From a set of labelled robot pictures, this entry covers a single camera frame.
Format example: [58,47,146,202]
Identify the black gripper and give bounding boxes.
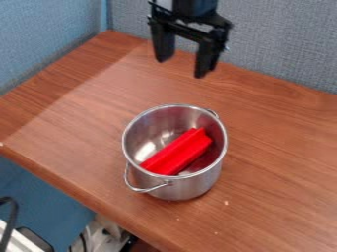
[148,0,233,79]

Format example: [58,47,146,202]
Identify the black bag strap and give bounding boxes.
[0,196,22,252]

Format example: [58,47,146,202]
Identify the white striped bag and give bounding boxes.
[0,229,54,252]

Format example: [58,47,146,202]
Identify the white cables under table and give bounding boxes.
[67,215,133,252]

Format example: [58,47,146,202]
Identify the metal pot with handles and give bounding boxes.
[124,104,229,201]

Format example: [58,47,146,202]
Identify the red rectangular block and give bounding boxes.
[140,128,212,175]

